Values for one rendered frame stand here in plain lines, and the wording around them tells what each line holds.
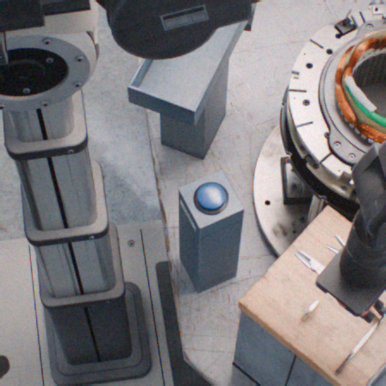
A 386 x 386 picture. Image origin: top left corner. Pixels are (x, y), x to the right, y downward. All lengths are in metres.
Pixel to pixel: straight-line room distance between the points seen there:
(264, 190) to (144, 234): 0.61
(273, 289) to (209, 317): 0.30
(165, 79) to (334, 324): 0.46
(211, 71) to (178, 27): 0.86
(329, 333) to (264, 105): 0.59
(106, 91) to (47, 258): 1.19
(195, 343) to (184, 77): 0.42
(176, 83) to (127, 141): 1.14
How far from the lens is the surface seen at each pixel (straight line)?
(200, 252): 1.52
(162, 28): 0.72
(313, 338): 1.36
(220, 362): 1.64
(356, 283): 1.15
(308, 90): 1.49
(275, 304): 1.37
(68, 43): 1.06
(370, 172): 1.02
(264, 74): 1.87
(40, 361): 2.21
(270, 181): 1.74
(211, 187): 1.46
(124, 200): 2.61
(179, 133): 1.73
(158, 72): 1.58
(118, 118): 2.73
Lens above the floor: 2.35
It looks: 63 degrees down
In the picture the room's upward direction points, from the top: 1 degrees clockwise
